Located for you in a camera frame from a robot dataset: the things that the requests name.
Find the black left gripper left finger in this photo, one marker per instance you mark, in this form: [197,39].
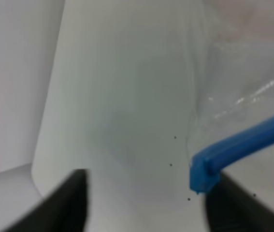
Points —
[65,210]

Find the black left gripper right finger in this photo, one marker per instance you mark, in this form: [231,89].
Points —
[229,208]

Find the clear zip bag blue seal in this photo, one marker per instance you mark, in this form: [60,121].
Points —
[231,46]

